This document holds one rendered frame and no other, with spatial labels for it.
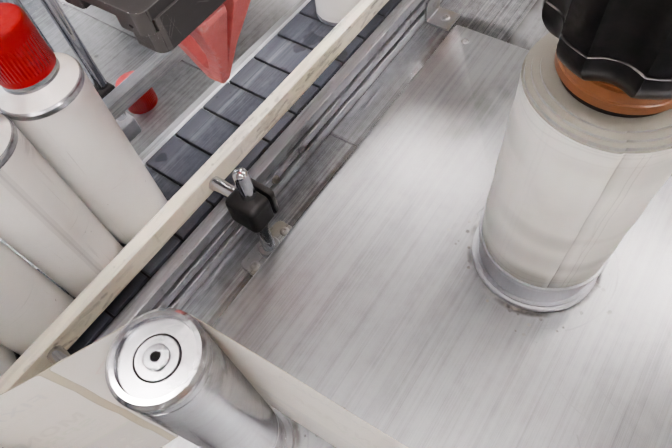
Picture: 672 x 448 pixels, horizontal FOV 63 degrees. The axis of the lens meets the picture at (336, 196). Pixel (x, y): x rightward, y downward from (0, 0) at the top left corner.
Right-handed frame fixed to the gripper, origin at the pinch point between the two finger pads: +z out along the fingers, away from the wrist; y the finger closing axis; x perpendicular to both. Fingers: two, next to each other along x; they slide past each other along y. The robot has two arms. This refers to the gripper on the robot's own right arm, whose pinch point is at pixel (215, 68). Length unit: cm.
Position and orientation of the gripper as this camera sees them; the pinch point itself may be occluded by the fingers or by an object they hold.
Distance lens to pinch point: 37.1
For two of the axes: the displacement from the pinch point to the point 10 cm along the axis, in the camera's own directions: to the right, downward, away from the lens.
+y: 5.5, -7.3, 4.0
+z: 1.0, 5.3, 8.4
